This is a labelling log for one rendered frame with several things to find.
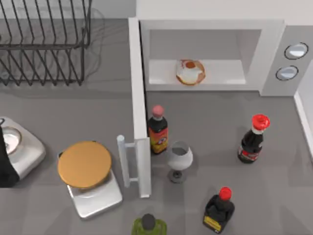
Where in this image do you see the dark bottle with pink cap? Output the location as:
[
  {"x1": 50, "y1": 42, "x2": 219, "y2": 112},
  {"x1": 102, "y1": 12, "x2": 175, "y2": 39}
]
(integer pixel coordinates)
[{"x1": 147, "y1": 105, "x2": 169, "y2": 155}]

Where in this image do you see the white microwave door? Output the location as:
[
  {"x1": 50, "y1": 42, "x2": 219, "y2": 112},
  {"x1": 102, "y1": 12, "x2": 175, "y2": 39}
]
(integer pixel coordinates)
[{"x1": 128, "y1": 17, "x2": 152, "y2": 199}]

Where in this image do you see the white wine glass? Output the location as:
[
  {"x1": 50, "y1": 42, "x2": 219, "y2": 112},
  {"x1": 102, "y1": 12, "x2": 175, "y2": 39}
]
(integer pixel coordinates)
[{"x1": 167, "y1": 141, "x2": 194, "y2": 184}]

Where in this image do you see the bread with fried egg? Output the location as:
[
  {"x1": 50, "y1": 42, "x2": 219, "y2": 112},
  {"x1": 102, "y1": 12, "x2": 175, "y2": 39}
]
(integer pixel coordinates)
[{"x1": 176, "y1": 59, "x2": 206, "y2": 87}]

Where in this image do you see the silver kitchen scale orange plate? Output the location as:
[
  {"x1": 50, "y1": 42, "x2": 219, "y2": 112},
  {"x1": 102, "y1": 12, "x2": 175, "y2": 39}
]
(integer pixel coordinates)
[{"x1": 57, "y1": 141, "x2": 123, "y2": 219}]

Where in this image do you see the dark sauce bottle red cap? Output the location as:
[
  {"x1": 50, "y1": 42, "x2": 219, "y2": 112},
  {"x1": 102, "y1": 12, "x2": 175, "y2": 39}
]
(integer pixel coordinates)
[{"x1": 237, "y1": 114, "x2": 271, "y2": 164}]

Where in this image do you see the green bottle with grey cap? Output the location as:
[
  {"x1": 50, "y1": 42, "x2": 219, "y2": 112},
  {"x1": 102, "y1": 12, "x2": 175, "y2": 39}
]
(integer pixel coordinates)
[{"x1": 132, "y1": 213, "x2": 168, "y2": 235}]

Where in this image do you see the squat dark bottle yellow label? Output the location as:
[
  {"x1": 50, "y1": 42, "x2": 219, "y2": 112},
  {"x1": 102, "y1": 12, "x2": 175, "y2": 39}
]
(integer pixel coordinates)
[{"x1": 202, "y1": 187, "x2": 235, "y2": 234}]

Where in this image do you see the pale microwave oven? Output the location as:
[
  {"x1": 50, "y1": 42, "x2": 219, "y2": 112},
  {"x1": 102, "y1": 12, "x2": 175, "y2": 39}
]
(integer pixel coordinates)
[{"x1": 135, "y1": 0, "x2": 313, "y2": 97}]

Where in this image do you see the grey microwave knob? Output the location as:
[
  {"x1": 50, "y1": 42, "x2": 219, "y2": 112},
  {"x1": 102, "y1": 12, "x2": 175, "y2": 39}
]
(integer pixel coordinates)
[
  {"x1": 275, "y1": 65, "x2": 299, "y2": 81},
  {"x1": 284, "y1": 42, "x2": 309, "y2": 60}
]

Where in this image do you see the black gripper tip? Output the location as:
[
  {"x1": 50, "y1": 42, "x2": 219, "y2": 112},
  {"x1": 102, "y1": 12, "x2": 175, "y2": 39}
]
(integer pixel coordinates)
[{"x1": 0, "y1": 127, "x2": 20, "y2": 188}]

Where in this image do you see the white microwave door handle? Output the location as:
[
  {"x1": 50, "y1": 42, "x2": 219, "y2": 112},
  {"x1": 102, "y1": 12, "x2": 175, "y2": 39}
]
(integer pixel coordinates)
[{"x1": 116, "y1": 135, "x2": 136, "y2": 188}]

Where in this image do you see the black wire dish rack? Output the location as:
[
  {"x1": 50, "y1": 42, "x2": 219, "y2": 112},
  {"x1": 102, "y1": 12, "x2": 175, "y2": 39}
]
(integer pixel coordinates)
[{"x1": 0, "y1": 0, "x2": 93, "y2": 87}]

